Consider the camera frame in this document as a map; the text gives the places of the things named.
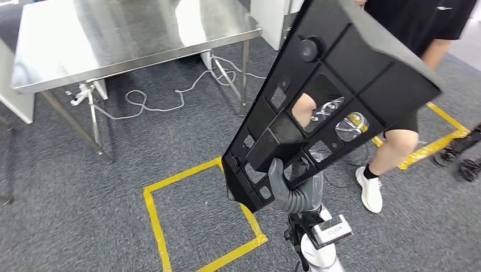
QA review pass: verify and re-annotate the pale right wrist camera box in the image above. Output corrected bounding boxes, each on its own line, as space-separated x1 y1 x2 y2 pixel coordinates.
311 214 354 247

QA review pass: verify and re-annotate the long black plastic part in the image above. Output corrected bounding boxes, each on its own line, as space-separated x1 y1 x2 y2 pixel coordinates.
221 0 442 214

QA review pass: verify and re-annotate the yellow floor tape square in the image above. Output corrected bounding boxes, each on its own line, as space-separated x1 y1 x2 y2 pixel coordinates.
371 101 471 171

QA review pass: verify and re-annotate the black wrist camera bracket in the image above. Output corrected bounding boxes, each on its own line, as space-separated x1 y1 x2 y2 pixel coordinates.
284 210 324 264

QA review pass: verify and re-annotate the person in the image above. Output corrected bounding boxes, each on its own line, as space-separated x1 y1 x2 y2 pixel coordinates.
291 0 478 215

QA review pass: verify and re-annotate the white floor cable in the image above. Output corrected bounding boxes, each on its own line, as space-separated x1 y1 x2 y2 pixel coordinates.
92 55 268 121

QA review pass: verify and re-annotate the black legged robot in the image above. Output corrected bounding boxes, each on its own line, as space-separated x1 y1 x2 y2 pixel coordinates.
432 123 481 184

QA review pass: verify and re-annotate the stainless steel workbench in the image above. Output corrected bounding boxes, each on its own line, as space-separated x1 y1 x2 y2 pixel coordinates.
10 0 264 163

